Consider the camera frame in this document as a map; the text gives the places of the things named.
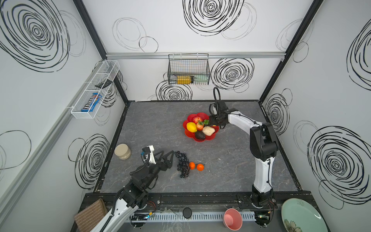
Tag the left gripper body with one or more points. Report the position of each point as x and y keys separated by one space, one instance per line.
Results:
x=162 y=163

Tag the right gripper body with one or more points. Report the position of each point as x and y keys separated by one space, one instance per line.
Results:
x=216 y=118

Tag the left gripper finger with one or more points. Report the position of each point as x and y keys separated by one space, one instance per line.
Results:
x=168 y=160
x=158 y=156

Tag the dark mangosteen with green leaves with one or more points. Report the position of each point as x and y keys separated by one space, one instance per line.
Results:
x=206 y=122

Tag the cream starfruit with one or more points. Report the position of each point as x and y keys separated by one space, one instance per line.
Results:
x=208 y=131

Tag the red apple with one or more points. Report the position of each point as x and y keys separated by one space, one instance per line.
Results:
x=197 y=120

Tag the red flower fruit bowl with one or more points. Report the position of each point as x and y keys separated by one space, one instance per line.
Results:
x=192 y=135

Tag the dark avocado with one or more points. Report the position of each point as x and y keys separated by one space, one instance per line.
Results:
x=199 y=135

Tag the small orange tangerine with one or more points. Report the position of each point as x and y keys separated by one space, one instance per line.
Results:
x=192 y=165
x=200 y=167

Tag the yellow lemon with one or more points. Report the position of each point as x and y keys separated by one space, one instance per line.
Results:
x=191 y=127

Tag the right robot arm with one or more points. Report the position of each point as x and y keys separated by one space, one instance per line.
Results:
x=263 y=146

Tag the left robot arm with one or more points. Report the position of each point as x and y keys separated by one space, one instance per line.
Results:
x=134 y=195

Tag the dark grape bunch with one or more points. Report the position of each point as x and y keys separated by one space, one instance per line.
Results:
x=183 y=164

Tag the beige round container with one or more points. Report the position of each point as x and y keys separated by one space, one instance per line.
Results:
x=122 y=151

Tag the green bottle in basket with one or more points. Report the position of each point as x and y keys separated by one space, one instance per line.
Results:
x=201 y=79

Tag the black round knob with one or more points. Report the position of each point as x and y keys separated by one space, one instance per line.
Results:
x=187 y=213

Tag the yellow box in basket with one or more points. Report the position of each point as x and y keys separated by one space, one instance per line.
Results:
x=184 y=80

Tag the brown woven mat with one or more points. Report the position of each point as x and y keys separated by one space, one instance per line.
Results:
x=88 y=218

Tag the blue candy packet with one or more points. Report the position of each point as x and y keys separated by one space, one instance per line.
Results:
x=91 y=103

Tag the black remote control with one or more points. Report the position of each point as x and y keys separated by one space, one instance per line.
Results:
x=104 y=84

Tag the pink cup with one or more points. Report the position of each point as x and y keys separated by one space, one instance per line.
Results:
x=232 y=219

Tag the green floral plate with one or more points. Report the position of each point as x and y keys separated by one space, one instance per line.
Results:
x=300 y=216

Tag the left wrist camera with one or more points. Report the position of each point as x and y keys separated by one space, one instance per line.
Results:
x=147 y=155

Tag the black wire basket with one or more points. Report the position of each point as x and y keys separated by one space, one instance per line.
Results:
x=187 y=64

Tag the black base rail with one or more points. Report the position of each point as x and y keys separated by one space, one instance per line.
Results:
x=240 y=200

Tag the white wire shelf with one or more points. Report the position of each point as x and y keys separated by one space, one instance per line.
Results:
x=106 y=69

